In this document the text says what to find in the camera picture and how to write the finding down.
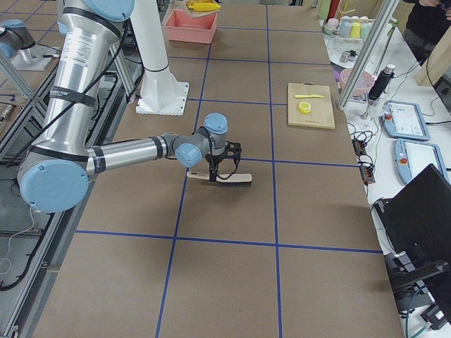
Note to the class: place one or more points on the black water bottle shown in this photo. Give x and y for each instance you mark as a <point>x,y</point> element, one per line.
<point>381,82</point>

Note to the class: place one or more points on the beige hand brush black bristles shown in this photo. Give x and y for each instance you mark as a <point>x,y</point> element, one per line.
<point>235,180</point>

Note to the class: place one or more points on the yellow plastic toy knife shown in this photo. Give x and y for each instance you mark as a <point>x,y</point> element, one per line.
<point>309,96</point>

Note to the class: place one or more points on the blue teach pendant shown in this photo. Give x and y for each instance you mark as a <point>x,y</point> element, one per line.
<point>404,120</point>
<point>412,157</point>

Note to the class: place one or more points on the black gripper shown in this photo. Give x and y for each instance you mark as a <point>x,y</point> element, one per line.
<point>215,161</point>

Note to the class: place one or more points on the wooden cutting board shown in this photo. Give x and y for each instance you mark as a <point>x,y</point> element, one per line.
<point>321,115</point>

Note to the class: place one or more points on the black power strip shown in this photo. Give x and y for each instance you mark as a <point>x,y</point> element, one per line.
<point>364,161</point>

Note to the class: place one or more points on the aluminium frame post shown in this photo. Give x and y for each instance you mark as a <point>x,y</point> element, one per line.
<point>386,12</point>

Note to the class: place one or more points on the black monitor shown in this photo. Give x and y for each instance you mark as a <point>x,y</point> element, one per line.
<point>417,222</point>

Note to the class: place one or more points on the yellow toy lemon slices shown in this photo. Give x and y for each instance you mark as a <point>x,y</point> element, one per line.
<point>304,107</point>

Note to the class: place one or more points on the left blue teach pendant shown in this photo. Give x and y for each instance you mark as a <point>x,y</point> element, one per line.
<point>404,120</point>

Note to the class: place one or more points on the beige plastic dustpan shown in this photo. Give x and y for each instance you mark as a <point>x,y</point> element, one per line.
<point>196,14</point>

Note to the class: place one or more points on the right blue teach pendant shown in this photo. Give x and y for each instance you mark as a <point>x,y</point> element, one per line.
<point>412,157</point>

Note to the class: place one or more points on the pink plastic bin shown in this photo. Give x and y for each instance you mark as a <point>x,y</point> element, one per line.
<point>182,27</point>

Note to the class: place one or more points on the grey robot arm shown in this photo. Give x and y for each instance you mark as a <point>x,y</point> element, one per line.
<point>100,35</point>

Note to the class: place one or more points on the pastel cup set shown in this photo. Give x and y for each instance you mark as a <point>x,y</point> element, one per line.
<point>348,27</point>

